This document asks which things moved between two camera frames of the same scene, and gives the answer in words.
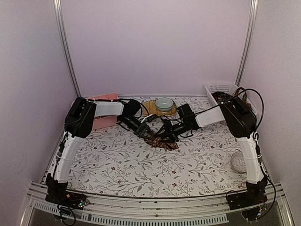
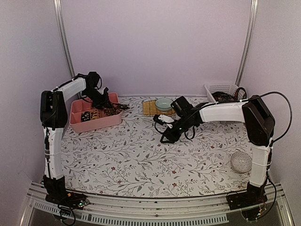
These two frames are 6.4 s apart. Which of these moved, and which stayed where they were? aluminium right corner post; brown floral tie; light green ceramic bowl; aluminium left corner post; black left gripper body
Moved: black left gripper body; brown floral tie
Stayed: aluminium left corner post; light green ceramic bowl; aluminium right corner post
